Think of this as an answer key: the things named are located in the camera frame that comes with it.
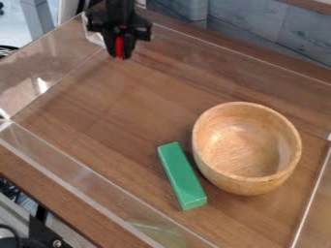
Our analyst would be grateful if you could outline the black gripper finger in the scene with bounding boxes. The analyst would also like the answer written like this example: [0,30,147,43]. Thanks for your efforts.
[103,31,117,57]
[123,33,138,59]

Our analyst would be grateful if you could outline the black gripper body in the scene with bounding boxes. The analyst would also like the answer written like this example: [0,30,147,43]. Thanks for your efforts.
[87,10,153,42]

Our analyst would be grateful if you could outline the red strawberry toy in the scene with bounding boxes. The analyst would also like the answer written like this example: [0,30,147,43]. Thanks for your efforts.
[115,36,125,59]

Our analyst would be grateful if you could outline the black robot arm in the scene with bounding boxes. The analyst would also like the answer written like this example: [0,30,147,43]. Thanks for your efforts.
[87,0,153,60]

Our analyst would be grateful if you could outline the clear acrylic tray walls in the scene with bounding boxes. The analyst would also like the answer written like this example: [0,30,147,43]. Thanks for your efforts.
[0,15,331,248]

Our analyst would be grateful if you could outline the wooden bowl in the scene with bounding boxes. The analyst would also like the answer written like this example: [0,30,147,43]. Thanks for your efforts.
[191,102,304,196]

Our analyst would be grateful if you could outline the green rectangular block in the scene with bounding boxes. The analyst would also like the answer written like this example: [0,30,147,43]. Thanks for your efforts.
[157,142,207,211]

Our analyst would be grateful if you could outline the black cable under table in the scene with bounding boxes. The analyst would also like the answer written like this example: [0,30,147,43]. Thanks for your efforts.
[0,224,23,248]

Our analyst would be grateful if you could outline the black table clamp bracket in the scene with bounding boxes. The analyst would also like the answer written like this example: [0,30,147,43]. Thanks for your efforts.
[29,206,73,248]

